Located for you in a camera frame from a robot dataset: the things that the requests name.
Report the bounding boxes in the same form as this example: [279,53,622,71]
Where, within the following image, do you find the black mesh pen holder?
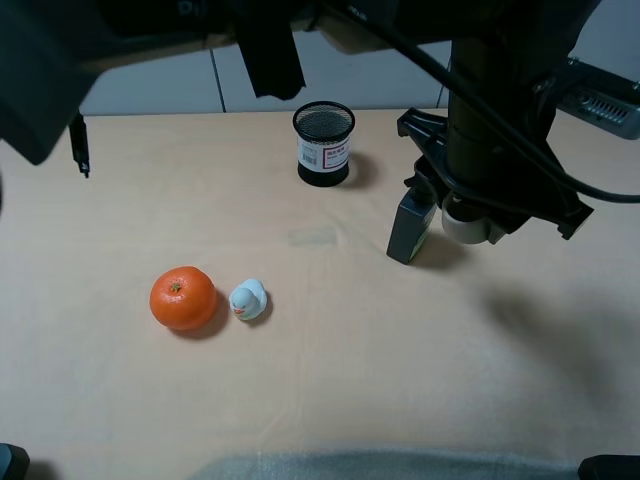
[292,101,355,188]

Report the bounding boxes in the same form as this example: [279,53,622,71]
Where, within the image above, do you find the orange mandarin fruit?
[149,266,217,331]

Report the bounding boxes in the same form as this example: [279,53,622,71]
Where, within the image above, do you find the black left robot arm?
[314,1,639,244]

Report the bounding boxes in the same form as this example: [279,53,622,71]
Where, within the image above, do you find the grey foam pad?
[192,449,579,479]

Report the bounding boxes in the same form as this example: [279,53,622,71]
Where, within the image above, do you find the grey whiteboard eraser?
[556,57,639,140]

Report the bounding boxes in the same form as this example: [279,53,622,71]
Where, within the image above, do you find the black marker pen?
[69,113,90,179]

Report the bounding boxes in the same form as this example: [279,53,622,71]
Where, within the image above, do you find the dark green pump bottle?
[386,192,437,265]

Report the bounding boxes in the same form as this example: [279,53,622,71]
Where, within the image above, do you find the white rubber duck toy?
[229,279,268,322]

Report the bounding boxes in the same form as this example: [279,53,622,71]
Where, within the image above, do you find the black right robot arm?
[1,1,395,165]

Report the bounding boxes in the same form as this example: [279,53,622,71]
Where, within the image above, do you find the small grey ceramic cup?
[442,195,491,245]

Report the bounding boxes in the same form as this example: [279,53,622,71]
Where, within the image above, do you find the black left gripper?
[397,108,594,245]

